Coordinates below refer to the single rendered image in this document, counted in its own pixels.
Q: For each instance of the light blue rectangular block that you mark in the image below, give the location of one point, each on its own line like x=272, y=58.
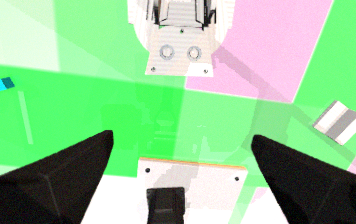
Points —
x=6, y=83

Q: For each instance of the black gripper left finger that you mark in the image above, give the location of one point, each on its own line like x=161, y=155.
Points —
x=58, y=188

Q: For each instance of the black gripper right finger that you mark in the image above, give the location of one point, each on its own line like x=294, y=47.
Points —
x=307, y=190

